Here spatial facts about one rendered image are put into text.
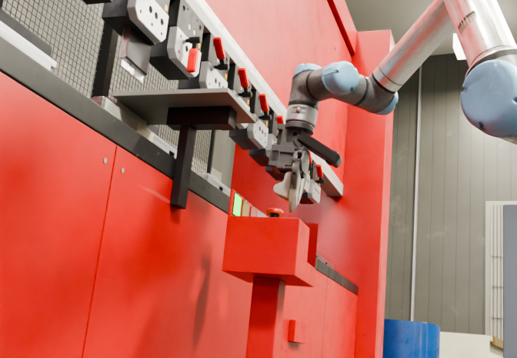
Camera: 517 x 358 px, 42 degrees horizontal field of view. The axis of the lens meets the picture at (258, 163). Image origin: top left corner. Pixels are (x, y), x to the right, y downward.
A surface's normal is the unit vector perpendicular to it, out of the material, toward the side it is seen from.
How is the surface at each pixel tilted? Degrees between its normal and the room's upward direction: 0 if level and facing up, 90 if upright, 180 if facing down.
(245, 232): 90
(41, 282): 90
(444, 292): 90
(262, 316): 90
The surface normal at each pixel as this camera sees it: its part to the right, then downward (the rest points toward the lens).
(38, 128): 0.95, 0.00
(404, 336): -0.08, -0.28
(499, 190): -0.42, -0.29
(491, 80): -0.80, -0.12
